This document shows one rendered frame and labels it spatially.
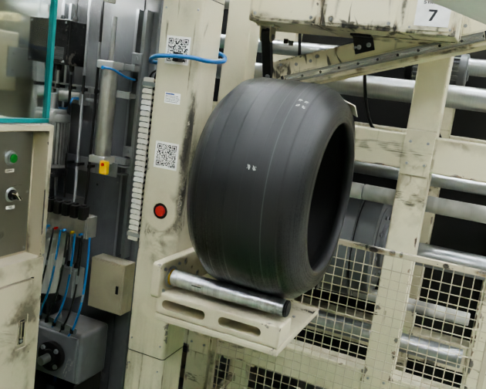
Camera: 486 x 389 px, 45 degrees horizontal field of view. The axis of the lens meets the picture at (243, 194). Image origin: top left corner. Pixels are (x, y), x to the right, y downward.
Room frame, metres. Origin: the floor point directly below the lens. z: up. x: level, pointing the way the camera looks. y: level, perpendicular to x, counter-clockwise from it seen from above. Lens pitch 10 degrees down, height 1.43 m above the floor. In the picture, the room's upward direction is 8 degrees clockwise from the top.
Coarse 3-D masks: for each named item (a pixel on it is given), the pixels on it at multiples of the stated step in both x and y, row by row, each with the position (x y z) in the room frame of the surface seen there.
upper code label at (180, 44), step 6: (168, 36) 1.66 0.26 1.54; (174, 36) 1.65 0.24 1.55; (180, 36) 1.64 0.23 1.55; (168, 42) 1.65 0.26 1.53; (174, 42) 1.65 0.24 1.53; (180, 42) 1.64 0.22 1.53; (186, 42) 1.63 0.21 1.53; (168, 48) 1.65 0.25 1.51; (174, 48) 1.65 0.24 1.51; (180, 48) 1.64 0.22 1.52; (186, 48) 1.63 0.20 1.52; (186, 54) 1.63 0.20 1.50; (168, 60) 1.65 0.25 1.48; (186, 60) 1.63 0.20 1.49
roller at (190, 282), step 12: (168, 276) 1.54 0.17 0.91; (180, 276) 1.53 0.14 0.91; (192, 276) 1.52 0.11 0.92; (192, 288) 1.51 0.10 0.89; (204, 288) 1.49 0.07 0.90; (216, 288) 1.48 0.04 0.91; (228, 288) 1.48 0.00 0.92; (240, 288) 1.47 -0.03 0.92; (228, 300) 1.47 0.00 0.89; (240, 300) 1.45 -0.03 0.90; (252, 300) 1.44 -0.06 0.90; (264, 300) 1.43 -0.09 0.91; (276, 300) 1.43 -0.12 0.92; (288, 300) 1.43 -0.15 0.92; (276, 312) 1.42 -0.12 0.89; (288, 312) 1.43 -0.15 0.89
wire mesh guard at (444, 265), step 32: (384, 256) 1.80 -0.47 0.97; (416, 256) 1.76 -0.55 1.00; (384, 288) 1.80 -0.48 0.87; (320, 352) 1.86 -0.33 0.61; (352, 352) 1.82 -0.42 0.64; (384, 352) 1.79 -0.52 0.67; (416, 352) 1.75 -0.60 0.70; (448, 352) 1.71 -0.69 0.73; (288, 384) 1.90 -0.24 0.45; (352, 384) 1.81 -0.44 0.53; (480, 384) 1.67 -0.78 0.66
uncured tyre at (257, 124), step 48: (240, 96) 1.47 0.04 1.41; (288, 96) 1.44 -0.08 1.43; (336, 96) 1.53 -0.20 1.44; (240, 144) 1.37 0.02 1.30; (288, 144) 1.34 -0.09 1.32; (336, 144) 1.79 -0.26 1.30; (192, 192) 1.40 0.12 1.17; (240, 192) 1.33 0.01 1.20; (288, 192) 1.31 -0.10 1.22; (336, 192) 1.80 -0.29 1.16; (192, 240) 1.44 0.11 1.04; (240, 240) 1.34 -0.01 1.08; (288, 240) 1.32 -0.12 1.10; (336, 240) 1.67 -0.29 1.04; (288, 288) 1.40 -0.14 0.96
